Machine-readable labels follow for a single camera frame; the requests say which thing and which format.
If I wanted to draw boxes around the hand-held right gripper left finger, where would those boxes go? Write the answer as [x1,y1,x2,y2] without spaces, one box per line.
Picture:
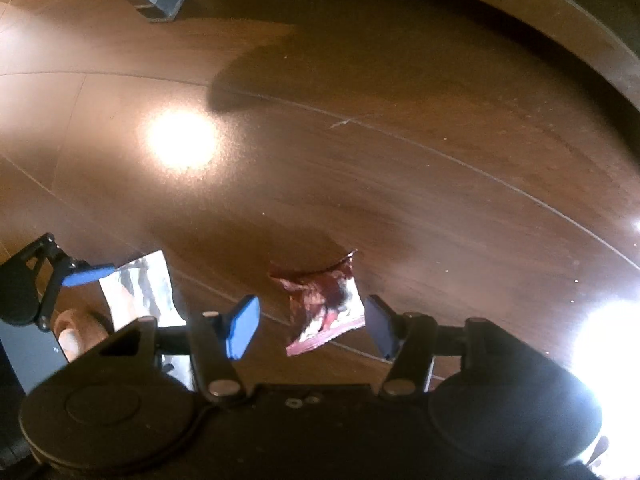
[99,295,262,404]

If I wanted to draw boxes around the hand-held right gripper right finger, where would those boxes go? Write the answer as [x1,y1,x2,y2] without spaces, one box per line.
[363,296,524,402]

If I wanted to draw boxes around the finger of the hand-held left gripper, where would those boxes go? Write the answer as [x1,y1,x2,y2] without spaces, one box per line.
[22,232,115,332]

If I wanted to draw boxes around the silver foil wrapper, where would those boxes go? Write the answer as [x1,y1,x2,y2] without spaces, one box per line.
[99,250,193,378]

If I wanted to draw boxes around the red snack wrapper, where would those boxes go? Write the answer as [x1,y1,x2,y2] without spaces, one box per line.
[268,249,367,358]

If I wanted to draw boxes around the person's left hand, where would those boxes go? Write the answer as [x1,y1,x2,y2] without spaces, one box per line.
[54,310,114,364]

